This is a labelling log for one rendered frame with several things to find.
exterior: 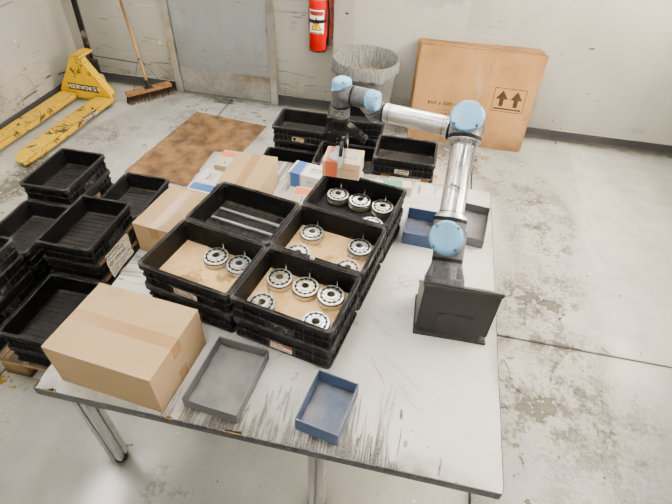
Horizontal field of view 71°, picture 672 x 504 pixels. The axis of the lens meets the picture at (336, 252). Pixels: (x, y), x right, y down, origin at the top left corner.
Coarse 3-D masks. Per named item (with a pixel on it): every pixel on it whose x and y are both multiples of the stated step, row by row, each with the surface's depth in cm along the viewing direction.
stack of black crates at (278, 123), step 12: (276, 120) 352; (288, 120) 372; (300, 120) 370; (312, 120) 368; (324, 120) 366; (276, 132) 350; (288, 132) 348; (300, 132) 344; (312, 132) 342; (324, 132) 342; (276, 144) 357; (288, 144) 353; (300, 144) 351; (312, 144) 349
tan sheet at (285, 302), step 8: (264, 280) 187; (256, 288) 184; (264, 288) 184; (320, 288) 185; (280, 296) 181; (288, 296) 181; (280, 304) 178; (288, 304) 178; (296, 304) 179; (304, 304) 179; (312, 304) 179; (280, 312) 175; (288, 312) 176; (296, 312) 176; (304, 312) 176; (328, 312) 176; (336, 312) 176
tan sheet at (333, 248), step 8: (328, 232) 209; (296, 240) 205; (328, 240) 205; (336, 240) 206; (344, 240) 206; (312, 248) 201; (320, 248) 202; (328, 248) 202; (336, 248) 202; (344, 248) 202; (320, 256) 198; (328, 256) 198; (336, 256) 198; (344, 256) 198; (360, 264) 195
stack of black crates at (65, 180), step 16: (48, 160) 285; (64, 160) 298; (80, 160) 297; (96, 160) 286; (32, 176) 275; (48, 176) 287; (64, 176) 291; (80, 176) 274; (96, 176) 289; (32, 192) 271; (48, 192) 268; (64, 192) 264; (80, 192) 277; (96, 192) 291
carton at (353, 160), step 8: (328, 152) 202; (344, 152) 202; (352, 152) 203; (360, 152) 203; (328, 160) 197; (344, 160) 198; (352, 160) 198; (360, 160) 198; (328, 168) 199; (336, 168) 199; (344, 168) 198; (352, 168) 197; (360, 168) 199; (336, 176) 201; (344, 176) 200; (352, 176) 200
